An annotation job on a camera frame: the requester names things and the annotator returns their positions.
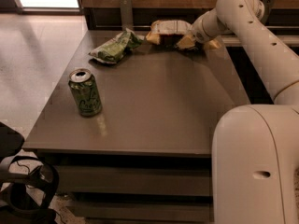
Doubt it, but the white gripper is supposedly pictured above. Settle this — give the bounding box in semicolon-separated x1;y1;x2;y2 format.
176;10;226;49

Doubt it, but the brown chip bag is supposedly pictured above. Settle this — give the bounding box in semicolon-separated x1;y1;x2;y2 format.
145;19;222;51

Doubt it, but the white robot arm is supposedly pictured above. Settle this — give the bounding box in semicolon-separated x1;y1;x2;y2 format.
186;0;299;224

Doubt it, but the green chip bag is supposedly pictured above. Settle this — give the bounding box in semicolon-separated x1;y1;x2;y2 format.
89;29;145;64

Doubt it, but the green soda can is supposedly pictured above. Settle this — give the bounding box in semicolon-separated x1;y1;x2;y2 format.
68;68;102;117

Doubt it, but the grey drawer cabinet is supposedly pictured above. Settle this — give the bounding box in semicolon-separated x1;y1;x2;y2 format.
24;31;249;224

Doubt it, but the lower grey drawer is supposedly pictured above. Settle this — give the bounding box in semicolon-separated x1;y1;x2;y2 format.
67;201;214;223

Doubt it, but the grey drawer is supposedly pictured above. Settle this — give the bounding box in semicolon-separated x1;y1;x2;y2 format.
57;166;212;197
67;201;214;223

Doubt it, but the upper grey drawer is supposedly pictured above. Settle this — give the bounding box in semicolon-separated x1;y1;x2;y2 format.
57;166;212;197

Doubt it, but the left metal wall bracket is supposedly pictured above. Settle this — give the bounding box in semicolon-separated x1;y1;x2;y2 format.
120;0;134;30

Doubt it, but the metal wall bracket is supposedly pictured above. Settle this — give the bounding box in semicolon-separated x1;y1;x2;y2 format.
261;0;277;24
120;0;134;30

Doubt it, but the right metal wall bracket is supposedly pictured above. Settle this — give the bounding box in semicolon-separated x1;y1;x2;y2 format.
261;0;277;24

